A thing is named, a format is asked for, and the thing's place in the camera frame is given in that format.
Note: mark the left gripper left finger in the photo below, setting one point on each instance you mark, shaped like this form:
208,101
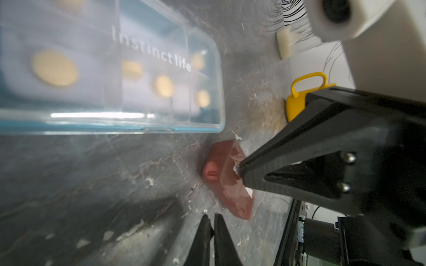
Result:
199,253

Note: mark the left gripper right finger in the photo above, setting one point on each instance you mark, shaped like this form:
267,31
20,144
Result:
224,248

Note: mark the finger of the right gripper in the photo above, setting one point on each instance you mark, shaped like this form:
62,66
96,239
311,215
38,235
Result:
353,152

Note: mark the dark red pillbox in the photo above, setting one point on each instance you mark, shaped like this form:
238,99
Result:
221,175

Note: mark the blue rectangular pillbox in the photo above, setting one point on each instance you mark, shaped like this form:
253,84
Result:
107,67

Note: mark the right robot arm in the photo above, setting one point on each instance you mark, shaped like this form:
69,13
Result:
366,240

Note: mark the yellow mug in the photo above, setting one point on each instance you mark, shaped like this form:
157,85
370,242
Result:
296,102

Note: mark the glass bottle black cap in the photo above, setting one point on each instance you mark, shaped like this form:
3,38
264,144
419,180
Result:
296,40

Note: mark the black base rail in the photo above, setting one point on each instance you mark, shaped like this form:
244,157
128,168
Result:
288,244

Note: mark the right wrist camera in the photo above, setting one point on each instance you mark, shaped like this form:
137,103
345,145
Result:
384,43

